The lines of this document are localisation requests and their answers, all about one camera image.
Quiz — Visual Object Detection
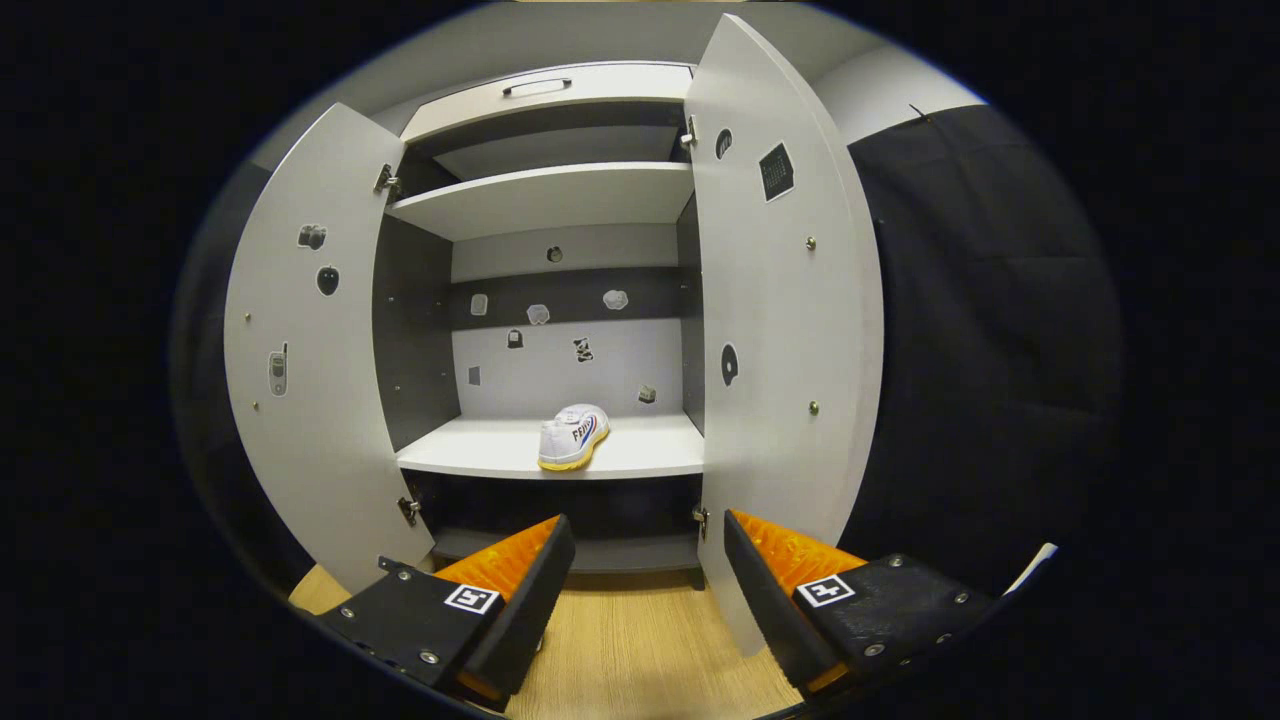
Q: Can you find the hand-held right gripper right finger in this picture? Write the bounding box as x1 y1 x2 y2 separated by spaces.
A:
722 508 1001 701

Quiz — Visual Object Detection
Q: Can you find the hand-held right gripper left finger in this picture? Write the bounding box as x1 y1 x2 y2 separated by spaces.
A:
315 513 577 713

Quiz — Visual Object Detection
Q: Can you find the white shoe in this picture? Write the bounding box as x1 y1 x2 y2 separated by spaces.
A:
537 403 611 473

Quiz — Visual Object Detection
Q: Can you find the grey cabinet door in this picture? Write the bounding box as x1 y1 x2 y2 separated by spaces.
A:
222 102 436 593
683 12 886 658

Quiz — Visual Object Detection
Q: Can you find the black backdrop cloth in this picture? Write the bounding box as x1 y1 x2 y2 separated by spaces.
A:
168 100 1126 601

